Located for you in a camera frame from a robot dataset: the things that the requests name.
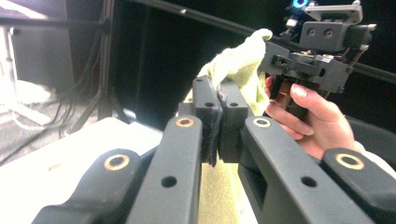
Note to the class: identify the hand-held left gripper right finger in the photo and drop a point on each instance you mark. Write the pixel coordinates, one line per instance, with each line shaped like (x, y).
(232, 124)

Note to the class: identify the dark monitor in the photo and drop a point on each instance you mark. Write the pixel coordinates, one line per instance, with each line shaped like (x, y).
(43, 56)

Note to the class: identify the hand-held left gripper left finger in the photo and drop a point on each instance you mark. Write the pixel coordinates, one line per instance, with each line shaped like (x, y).
(208, 124)

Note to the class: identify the green printed baby romper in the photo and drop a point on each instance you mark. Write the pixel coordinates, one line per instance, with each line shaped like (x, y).
(239, 65)

